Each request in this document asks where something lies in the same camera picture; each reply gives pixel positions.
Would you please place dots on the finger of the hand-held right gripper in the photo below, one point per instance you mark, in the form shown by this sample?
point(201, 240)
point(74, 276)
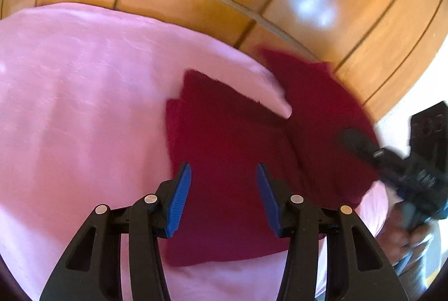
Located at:
point(357, 143)

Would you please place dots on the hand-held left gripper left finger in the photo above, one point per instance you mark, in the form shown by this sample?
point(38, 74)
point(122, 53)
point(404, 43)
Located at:
point(180, 199)

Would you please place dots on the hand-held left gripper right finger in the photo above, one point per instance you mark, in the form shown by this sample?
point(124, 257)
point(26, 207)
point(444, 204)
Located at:
point(268, 199)

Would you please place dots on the dark red garment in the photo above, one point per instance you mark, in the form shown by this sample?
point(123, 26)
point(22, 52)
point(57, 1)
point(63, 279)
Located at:
point(231, 154)

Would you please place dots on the person's right forearm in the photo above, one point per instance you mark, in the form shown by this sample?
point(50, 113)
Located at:
point(420, 269)

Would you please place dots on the person's right hand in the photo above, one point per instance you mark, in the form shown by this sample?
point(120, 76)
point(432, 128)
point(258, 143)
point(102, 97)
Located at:
point(399, 238)

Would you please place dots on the pink blanket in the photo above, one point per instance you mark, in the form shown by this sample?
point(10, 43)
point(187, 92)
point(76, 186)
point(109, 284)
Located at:
point(87, 112)

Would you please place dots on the wooden wardrobe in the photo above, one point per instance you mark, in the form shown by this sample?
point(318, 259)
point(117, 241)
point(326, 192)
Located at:
point(175, 0)

